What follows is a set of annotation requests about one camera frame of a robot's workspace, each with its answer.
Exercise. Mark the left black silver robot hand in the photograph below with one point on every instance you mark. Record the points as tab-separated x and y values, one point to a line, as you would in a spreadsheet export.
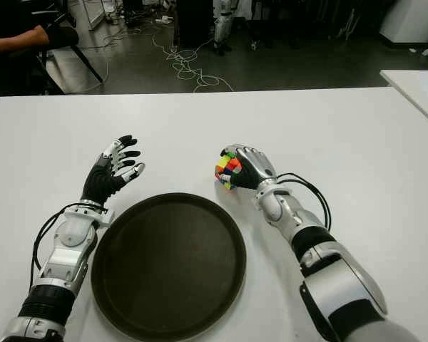
100	181

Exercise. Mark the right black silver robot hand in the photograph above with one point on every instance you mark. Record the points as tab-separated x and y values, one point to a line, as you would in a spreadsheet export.
257	167

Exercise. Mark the multicoloured Rubik's cube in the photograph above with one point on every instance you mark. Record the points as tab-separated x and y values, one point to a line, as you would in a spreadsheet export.
228	167

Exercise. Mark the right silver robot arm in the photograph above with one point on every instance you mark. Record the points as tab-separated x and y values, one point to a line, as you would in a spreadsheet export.
303	228

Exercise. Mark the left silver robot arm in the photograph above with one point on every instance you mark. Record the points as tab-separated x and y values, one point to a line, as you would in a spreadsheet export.
67	242

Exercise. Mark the dark brown round plate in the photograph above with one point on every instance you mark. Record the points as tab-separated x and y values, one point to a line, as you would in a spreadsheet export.
169	267

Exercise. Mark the silver humanoid robot legs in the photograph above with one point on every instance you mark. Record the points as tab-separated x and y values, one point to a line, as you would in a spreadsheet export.
222	25

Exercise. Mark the black chair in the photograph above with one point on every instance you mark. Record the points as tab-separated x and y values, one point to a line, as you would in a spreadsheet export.
66	35

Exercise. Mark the black cabinet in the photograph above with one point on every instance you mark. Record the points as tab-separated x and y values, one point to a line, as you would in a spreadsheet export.
194	21

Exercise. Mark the white board panel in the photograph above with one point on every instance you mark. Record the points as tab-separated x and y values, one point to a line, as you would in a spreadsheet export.
96	14

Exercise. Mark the seated person in black shirt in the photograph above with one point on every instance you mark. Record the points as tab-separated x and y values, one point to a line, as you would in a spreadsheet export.
10	39

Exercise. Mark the white power strip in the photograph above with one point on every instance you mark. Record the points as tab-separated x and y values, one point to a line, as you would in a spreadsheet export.
164	19

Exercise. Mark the white side table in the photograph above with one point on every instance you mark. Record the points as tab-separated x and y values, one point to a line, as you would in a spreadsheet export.
419	92

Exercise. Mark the white paper scrap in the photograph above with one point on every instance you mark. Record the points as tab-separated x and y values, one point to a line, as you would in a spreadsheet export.
426	52

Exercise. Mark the white cabinet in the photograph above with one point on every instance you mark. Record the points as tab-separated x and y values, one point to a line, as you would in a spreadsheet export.
410	21

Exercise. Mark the grey metal frame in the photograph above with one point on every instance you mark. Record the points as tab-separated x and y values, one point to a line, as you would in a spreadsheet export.
349	23

